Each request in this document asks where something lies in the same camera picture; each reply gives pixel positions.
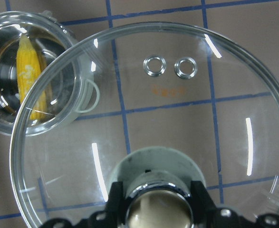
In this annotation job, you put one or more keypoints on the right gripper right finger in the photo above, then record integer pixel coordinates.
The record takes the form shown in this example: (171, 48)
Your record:
(203, 207)

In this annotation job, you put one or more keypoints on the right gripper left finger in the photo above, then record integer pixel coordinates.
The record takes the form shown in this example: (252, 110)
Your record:
(114, 205)

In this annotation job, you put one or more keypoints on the glass pot lid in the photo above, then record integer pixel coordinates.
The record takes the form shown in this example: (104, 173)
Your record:
(177, 104)

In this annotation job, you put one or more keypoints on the yellow corn cob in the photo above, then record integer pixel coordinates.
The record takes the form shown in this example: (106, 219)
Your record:
(29, 65)

